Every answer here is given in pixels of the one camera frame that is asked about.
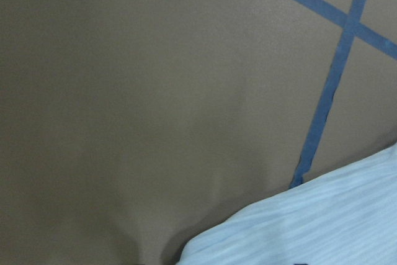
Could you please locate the light blue button shirt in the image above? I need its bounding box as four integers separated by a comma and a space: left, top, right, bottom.
179, 146, 396, 264

